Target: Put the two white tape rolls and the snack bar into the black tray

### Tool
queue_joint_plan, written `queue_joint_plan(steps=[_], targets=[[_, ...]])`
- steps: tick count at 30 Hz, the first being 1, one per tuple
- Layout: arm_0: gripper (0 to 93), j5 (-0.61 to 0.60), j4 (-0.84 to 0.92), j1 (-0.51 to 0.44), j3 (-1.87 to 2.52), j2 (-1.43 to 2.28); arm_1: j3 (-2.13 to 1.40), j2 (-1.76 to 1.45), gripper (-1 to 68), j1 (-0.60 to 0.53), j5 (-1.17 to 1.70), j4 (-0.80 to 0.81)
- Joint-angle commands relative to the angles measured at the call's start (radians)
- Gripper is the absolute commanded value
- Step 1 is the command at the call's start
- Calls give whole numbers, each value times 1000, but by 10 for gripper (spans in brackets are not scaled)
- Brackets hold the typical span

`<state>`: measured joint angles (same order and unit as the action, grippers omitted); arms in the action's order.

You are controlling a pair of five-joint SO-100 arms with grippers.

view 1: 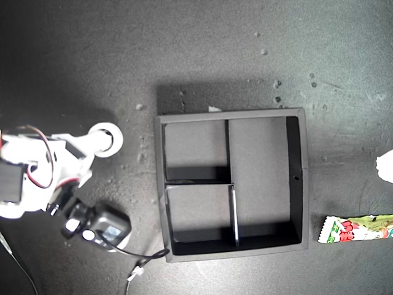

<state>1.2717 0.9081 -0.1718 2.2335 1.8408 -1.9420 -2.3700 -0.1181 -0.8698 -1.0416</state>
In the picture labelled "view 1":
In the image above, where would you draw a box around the white cable connector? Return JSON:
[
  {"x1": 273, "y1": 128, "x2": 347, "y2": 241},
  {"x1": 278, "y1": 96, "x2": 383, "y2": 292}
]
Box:
[{"x1": 127, "y1": 266, "x2": 145, "y2": 281}]

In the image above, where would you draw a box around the thin dark cable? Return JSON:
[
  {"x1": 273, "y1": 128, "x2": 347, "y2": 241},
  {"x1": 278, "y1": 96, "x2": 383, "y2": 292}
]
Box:
[{"x1": 0, "y1": 232, "x2": 40, "y2": 295}]

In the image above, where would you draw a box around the black camera cable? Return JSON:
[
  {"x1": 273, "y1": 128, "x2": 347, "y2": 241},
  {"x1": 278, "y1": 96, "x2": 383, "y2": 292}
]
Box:
[{"x1": 101, "y1": 241, "x2": 171, "y2": 270}]

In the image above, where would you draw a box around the white tape roll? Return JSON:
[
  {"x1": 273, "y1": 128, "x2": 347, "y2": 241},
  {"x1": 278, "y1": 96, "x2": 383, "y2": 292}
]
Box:
[
  {"x1": 88, "y1": 122, "x2": 125, "y2": 159},
  {"x1": 104, "y1": 241, "x2": 131, "y2": 254}
]

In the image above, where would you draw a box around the black tray with wells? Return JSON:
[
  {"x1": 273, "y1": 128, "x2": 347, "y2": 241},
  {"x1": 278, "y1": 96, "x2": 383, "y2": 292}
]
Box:
[{"x1": 154, "y1": 107, "x2": 309, "y2": 263}]

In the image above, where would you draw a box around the green red snack bar wrapper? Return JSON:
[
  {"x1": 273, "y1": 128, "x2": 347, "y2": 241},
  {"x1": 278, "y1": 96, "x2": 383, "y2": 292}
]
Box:
[{"x1": 317, "y1": 214, "x2": 393, "y2": 245}]

